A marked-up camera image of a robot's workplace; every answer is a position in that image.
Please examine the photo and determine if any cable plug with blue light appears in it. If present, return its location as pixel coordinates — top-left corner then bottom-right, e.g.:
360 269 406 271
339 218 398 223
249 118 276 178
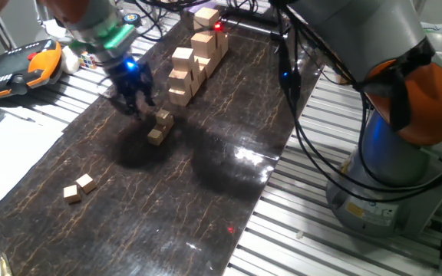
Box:
276 38 302 100

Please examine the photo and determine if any black orange teach pendant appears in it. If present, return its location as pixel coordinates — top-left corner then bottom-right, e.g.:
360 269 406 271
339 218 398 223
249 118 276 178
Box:
0 38 64 101

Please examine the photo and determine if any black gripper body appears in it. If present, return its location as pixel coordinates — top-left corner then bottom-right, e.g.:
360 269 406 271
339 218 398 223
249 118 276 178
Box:
104 57 156 101

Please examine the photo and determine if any green gripper mounting flange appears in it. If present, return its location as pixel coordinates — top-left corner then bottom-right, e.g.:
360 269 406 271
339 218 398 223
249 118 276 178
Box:
69 22 140 53

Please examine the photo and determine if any white round object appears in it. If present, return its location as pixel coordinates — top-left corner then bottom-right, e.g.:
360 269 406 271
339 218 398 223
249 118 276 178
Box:
60 44 81 75

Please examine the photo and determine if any black round tape measure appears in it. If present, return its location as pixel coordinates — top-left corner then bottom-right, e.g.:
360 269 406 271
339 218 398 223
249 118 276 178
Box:
123 12 142 27

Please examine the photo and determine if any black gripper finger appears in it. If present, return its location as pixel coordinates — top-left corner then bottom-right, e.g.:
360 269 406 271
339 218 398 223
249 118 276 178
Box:
142 82 157 108
117 94 144 120

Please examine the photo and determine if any white paper sheet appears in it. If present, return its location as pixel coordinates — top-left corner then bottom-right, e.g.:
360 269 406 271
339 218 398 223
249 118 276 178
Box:
0 101 65 218

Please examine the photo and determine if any dark marble pattern mat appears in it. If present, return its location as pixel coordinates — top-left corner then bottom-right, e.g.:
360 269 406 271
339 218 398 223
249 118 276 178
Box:
0 15 324 276

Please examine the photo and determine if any colourful puzzle cube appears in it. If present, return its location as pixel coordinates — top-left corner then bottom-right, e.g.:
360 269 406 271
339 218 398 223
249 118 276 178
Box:
78 51 98 71

